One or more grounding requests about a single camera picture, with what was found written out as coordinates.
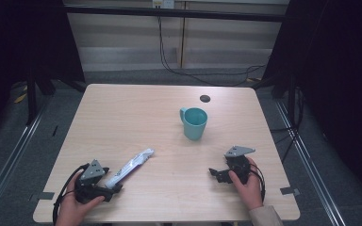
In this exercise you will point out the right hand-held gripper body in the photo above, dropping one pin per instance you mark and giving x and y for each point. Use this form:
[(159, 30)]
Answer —
[(238, 164)]

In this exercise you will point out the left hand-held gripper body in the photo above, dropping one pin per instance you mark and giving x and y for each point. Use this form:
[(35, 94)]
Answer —
[(89, 185)]

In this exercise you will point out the white toothpaste tube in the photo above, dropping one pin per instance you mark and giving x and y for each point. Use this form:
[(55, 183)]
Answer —
[(128, 168)]

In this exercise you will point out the person's right hand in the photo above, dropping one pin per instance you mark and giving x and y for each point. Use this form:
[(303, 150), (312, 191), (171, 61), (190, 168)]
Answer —
[(248, 191)]

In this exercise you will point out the person's left hand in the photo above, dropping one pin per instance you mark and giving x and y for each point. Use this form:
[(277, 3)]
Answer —
[(72, 208)]

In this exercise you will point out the grey tape strip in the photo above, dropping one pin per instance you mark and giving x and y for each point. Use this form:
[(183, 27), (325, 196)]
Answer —
[(45, 195), (289, 190)]

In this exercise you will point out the teal mug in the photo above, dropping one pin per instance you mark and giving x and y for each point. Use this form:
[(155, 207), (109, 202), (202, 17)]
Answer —
[(194, 124)]

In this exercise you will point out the black floor tape piece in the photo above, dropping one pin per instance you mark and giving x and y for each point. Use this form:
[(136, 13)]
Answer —
[(55, 130)]

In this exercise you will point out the black round table grommet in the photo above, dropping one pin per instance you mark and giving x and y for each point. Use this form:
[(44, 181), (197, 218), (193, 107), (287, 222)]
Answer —
[(205, 98)]

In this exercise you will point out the black metal stand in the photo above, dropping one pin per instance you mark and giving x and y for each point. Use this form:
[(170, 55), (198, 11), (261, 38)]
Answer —
[(291, 100), (31, 100)]

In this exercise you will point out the yellow floor tape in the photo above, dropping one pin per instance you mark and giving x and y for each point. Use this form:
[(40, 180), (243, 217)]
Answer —
[(20, 98)]

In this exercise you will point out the black curtain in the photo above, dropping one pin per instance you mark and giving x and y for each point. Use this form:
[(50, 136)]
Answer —
[(19, 47), (342, 78)]

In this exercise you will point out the black horizontal bar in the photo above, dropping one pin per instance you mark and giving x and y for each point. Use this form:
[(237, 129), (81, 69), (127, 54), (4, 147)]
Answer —
[(169, 13)]

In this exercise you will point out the metal floor rail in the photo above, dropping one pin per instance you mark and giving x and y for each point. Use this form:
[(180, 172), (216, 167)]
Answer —
[(308, 163), (9, 160)]

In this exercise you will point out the white wall socket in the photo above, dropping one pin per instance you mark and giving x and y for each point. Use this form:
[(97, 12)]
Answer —
[(163, 3)]

